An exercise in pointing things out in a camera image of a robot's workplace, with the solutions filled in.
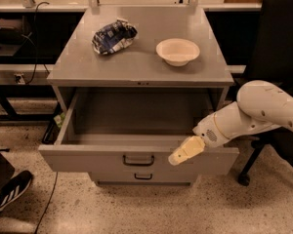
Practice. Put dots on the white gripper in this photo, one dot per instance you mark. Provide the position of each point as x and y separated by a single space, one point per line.
207 130

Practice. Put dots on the grey top drawer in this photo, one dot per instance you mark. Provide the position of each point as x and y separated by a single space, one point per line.
108 132

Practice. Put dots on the grey drawer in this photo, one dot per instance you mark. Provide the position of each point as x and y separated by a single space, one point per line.
135 177
108 132

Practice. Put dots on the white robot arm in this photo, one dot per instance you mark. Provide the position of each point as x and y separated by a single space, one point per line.
260 106

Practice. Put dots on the grey drawer cabinet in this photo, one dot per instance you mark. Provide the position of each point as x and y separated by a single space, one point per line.
139 67

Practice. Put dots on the grey bottom drawer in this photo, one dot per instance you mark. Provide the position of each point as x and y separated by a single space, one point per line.
135 177

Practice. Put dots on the white paper bowl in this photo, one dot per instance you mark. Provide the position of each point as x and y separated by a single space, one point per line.
177 52

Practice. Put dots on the black office chair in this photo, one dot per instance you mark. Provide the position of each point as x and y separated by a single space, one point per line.
272 61

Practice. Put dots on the crumpled blue chip bag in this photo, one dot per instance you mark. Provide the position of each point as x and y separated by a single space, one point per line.
114 37

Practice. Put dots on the green snack bag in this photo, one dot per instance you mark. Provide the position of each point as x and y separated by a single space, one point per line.
58 119

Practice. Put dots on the black sneaker white stripes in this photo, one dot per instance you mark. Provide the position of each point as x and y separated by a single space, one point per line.
11 191

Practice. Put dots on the dark box on shelf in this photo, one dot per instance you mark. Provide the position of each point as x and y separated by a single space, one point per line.
13 31

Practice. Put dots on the wall power outlet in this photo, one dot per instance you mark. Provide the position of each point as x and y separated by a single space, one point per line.
19 79

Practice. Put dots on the black table leg frame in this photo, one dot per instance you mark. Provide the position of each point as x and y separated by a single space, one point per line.
12 115

